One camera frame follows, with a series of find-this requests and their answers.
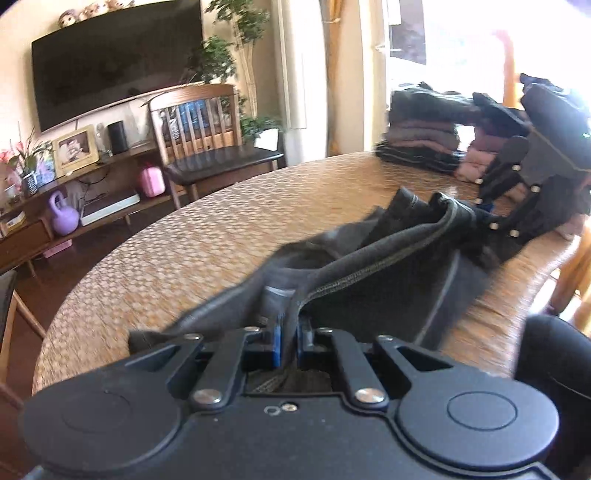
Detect black garment with grey stitching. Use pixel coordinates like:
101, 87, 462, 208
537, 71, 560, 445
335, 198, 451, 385
127, 186, 528, 393

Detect stack of folded clothes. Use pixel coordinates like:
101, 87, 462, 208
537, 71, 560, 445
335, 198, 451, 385
375, 83, 530, 184

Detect floral lace tablecloth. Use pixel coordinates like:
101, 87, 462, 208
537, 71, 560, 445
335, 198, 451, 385
32, 152, 578, 394

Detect pink small case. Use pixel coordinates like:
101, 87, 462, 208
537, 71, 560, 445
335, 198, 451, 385
139, 166, 166, 198

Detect white flat set-top box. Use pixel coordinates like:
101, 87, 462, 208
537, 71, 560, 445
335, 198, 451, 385
80, 190, 140, 226

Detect long wooden TV console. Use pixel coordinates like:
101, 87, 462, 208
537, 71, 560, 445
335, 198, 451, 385
1, 143, 171, 272

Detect right wooden chair black seat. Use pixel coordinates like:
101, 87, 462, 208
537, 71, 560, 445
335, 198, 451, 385
147, 83, 286, 209

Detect wooden chair black seat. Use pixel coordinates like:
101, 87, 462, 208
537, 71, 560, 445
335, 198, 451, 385
147, 83, 286, 209
0, 269, 47, 398

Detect purple kettlebell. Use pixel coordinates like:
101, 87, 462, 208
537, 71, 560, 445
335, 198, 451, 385
49, 191, 79, 236

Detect left wooden chair black seat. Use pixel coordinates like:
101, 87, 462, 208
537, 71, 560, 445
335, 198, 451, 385
0, 269, 47, 398

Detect black cylindrical speaker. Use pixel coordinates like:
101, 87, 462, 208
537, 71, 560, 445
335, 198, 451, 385
107, 121, 129, 155

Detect framed photo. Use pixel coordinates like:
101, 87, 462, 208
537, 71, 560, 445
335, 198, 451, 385
52, 125, 99, 177

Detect white standing air conditioner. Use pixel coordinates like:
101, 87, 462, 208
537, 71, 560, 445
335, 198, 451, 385
274, 0, 328, 143

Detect pink flower arrangement in vase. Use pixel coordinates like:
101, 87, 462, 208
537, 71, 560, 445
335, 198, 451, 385
1, 128, 55, 198

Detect tall green potted plant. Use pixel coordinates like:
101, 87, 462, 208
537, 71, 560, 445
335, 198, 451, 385
182, 0, 280, 142

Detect plush dolls atop television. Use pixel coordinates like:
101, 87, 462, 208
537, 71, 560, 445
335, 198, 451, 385
58, 0, 135, 29

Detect wall-mounted black television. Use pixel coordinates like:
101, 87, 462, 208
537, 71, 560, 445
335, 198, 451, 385
31, 1, 202, 131

